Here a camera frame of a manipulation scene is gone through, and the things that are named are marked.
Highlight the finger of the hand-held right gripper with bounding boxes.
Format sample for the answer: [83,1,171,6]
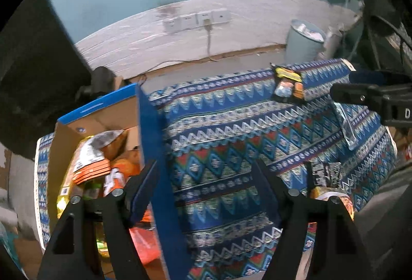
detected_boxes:
[348,70,412,86]
[330,83,391,105]

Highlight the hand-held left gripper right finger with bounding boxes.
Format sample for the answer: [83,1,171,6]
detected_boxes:
[251,158,374,280]

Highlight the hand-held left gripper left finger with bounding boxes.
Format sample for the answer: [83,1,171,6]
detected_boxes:
[37,159,160,280]

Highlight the large orange snack bag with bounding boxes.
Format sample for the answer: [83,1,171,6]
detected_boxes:
[103,151,163,266]

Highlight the blue cardboard box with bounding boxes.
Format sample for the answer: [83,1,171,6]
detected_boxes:
[48,83,189,280]

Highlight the silver orange snack packet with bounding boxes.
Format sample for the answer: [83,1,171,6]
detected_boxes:
[72,129,129,185]

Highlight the green snack packet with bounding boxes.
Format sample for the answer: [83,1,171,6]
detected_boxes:
[95,228,111,264]

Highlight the white plastic appliance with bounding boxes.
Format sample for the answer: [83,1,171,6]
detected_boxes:
[322,26,346,60]

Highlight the orange yellow snack packet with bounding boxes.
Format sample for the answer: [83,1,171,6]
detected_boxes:
[309,185,355,223]

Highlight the black white snack packet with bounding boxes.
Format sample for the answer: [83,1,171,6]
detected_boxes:
[304,162,342,190]

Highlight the small black snack packet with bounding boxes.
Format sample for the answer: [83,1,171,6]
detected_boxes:
[270,64,305,103]

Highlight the blue patterned blanket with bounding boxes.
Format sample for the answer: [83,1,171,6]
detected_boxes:
[34,58,398,280]

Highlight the light blue trash bin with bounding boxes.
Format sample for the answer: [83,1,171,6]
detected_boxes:
[285,19,326,63]

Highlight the black cylindrical device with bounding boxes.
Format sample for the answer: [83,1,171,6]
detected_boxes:
[77,66,116,97]

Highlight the white wall socket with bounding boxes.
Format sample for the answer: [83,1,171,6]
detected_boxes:
[212,9,231,24]
[178,14,198,30]
[162,18,181,34]
[196,11,213,26]

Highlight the grey plug cable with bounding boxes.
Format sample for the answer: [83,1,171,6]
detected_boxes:
[203,20,217,62]

